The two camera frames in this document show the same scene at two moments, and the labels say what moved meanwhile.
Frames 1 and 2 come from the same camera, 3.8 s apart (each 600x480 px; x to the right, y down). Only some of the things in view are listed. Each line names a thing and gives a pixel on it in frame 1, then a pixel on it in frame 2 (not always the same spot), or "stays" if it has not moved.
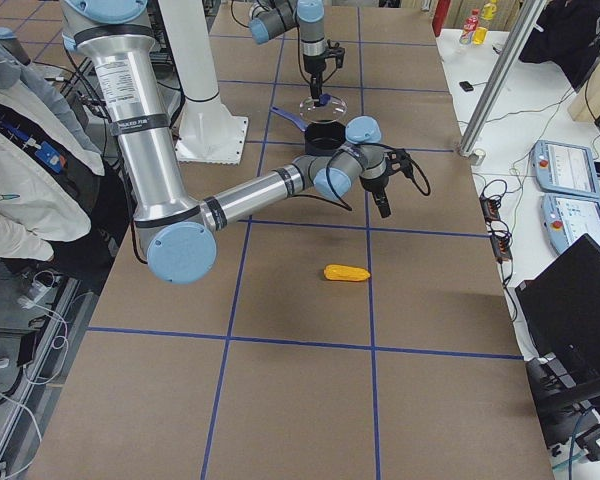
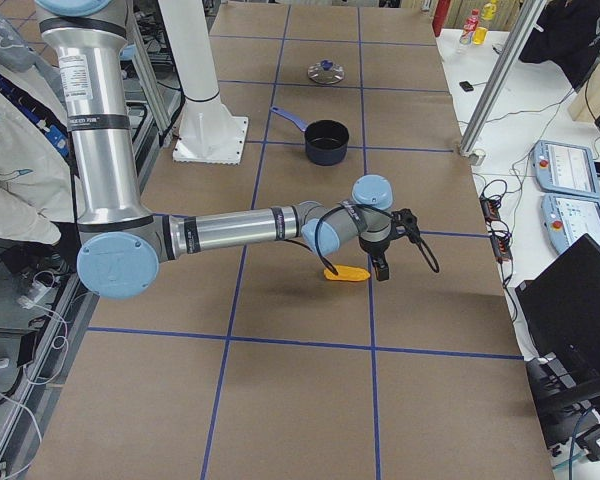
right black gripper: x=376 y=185 -> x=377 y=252
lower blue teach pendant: x=567 y=219 stays
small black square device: x=466 y=86 stays
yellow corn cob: x=345 y=273 stays
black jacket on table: x=567 y=32 stays
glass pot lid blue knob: x=330 y=109 -> x=326 y=72
